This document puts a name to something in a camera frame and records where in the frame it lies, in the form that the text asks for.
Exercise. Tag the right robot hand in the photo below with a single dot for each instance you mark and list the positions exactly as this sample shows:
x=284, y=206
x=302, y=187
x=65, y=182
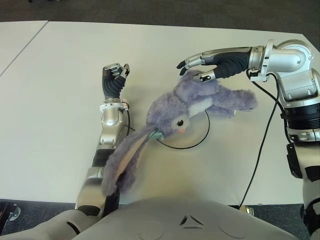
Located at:
x=230, y=62

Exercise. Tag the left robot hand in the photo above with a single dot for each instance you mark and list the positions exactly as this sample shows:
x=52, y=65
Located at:
x=111, y=85

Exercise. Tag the purple plush bunny doll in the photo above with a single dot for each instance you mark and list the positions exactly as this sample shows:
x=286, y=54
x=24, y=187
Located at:
x=170, y=107

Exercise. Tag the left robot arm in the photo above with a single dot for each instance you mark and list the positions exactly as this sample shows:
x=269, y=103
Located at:
x=110, y=125

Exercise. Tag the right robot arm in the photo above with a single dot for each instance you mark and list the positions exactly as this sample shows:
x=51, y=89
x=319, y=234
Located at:
x=295, y=75

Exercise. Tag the white plate black rim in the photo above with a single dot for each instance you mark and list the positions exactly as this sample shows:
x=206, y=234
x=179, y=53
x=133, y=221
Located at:
x=197, y=132

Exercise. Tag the grey robot torso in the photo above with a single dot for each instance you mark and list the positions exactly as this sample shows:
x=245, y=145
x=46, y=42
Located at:
x=175, y=220

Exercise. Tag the metal table foot caster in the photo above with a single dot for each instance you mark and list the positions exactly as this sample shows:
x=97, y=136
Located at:
x=12, y=212

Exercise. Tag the metal table foot bracket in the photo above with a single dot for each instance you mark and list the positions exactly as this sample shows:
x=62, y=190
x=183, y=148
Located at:
x=248, y=210

